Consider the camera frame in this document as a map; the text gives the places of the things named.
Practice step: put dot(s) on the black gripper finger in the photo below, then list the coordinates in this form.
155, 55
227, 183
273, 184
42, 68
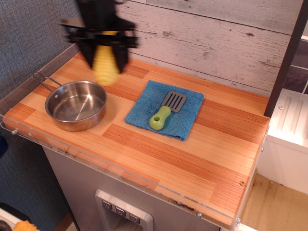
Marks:
88, 50
121, 56

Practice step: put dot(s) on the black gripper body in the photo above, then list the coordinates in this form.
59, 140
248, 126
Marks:
99, 24

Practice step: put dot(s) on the yellow plastic corn cob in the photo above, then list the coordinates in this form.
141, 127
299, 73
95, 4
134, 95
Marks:
104, 66

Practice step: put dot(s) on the blue terry cloth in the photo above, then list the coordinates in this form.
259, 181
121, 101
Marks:
178, 124

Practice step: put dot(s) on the small steel saucepan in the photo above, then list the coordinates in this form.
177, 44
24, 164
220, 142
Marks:
74, 106

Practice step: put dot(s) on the silver dispenser panel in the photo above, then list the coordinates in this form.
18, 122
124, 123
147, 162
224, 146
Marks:
119, 215

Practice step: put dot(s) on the orange object bottom left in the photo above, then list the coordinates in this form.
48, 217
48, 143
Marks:
24, 226

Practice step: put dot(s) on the white toy sink unit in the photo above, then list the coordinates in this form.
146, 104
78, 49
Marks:
284, 156

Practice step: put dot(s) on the clear acrylic edge guard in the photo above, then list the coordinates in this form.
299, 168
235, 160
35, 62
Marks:
207, 175

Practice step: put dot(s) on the grey spatula green handle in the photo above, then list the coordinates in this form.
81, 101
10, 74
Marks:
173, 102

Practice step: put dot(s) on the dark right frame post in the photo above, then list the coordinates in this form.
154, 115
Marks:
288, 58

